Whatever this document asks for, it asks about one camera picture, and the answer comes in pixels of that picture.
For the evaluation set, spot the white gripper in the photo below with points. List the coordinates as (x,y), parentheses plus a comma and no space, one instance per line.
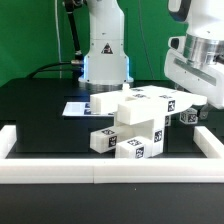
(207,80)

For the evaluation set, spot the white chair back frame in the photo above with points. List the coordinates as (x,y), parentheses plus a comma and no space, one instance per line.
(137,105)

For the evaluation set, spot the white chair seat plate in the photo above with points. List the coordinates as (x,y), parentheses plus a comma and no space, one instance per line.
(153,130)

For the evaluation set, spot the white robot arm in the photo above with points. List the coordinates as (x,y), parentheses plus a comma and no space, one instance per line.
(195,61)

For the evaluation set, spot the white marker sheet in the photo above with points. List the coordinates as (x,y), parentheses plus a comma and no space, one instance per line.
(77,109)

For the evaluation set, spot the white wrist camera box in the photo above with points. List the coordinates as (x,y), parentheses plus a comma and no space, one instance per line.
(177,43)

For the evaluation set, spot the white U-shaped fence frame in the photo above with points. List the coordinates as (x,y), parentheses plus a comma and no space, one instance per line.
(159,170)

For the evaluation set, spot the black camera stand pole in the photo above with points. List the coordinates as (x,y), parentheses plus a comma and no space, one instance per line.
(70,6)

